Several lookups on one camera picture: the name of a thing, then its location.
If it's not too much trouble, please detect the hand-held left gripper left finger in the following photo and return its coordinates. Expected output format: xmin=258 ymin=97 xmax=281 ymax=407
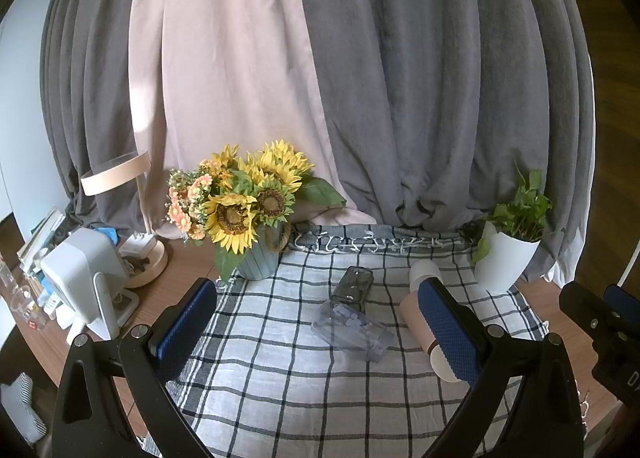
xmin=51 ymin=278 xmax=218 ymax=458

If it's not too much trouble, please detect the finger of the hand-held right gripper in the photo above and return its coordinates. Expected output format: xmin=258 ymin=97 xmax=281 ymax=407
xmin=558 ymin=281 xmax=618 ymax=345
xmin=602 ymin=284 xmax=640 ymax=329

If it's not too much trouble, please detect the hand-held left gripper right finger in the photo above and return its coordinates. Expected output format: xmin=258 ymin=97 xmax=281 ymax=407
xmin=417 ymin=279 xmax=587 ymax=458

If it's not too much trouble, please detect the transparent plastic container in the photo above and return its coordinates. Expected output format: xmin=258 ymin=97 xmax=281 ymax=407
xmin=311 ymin=301 xmax=396 ymax=363

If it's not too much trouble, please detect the pink and white cup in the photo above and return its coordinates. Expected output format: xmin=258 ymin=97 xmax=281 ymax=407
xmin=398 ymin=259 xmax=463 ymax=384

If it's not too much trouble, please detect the dark glass cup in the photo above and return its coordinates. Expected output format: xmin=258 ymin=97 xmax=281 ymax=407
xmin=330 ymin=266 xmax=375 ymax=313

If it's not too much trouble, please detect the white plant pot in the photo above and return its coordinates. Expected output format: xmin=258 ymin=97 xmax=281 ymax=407
xmin=472 ymin=220 xmax=542 ymax=295

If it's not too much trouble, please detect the white power adapter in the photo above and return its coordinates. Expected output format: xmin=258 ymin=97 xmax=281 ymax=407
xmin=120 ymin=233 xmax=157 ymax=257

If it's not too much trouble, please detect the blue-grey ribbed vase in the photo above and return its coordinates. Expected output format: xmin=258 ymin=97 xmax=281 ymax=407
xmin=232 ymin=223 xmax=292 ymax=281

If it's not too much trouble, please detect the green potted plant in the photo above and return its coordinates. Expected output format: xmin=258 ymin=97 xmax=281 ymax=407
xmin=472 ymin=160 xmax=567 ymax=263

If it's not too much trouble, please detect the grey fringed cloth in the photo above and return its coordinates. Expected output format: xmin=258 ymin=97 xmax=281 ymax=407
xmin=292 ymin=223 xmax=481 ymax=255

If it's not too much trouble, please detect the pink desk lamp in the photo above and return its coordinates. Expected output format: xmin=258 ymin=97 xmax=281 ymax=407
xmin=80 ymin=150 xmax=169 ymax=289

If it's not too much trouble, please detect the white box appliance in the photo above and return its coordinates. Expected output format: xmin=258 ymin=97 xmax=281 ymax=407
xmin=40 ymin=228 xmax=138 ymax=341

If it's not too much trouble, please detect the checkered tablecloth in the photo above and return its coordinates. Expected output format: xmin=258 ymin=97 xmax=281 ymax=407
xmin=172 ymin=238 xmax=551 ymax=458

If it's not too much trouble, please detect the sunflower bouquet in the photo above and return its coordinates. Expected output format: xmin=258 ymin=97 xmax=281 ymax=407
xmin=165 ymin=139 xmax=347 ymax=285

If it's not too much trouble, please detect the clear plastic container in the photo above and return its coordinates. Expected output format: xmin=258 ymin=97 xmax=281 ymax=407
xmin=0 ymin=262 xmax=48 ymax=335

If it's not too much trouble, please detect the row of books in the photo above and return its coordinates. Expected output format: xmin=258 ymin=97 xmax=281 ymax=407
xmin=17 ymin=207 xmax=68 ymax=275

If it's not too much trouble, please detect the striped cloth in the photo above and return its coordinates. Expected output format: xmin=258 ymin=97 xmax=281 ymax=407
xmin=0 ymin=372 xmax=48 ymax=445

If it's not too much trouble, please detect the grey curtain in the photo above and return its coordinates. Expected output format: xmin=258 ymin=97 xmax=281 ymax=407
xmin=39 ymin=0 xmax=168 ymax=229
xmin=294 ymin=0 xmax=597 ymax=283

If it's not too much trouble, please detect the pink curtain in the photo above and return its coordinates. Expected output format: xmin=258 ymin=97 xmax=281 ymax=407
xmin=127 ymin=0 xmax=372 ymax=241

